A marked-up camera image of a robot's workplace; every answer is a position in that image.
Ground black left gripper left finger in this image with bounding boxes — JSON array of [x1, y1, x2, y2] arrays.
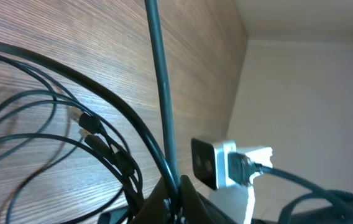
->
[[131, 177, 177, 224]]

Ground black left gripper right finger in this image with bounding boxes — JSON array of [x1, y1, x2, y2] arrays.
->
[[180, 175, 235, 224]]

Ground black USB cable bundle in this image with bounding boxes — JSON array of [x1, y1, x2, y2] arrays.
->
[[0, 0, 183, 224]]

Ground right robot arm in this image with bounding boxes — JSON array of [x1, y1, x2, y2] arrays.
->
[[251, 190, 353, 224]]

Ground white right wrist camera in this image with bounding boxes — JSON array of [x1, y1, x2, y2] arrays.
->
[[191, 138, 273, 224]]

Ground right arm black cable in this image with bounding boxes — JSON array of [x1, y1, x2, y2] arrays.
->
[[227, 152, 353, 224]]

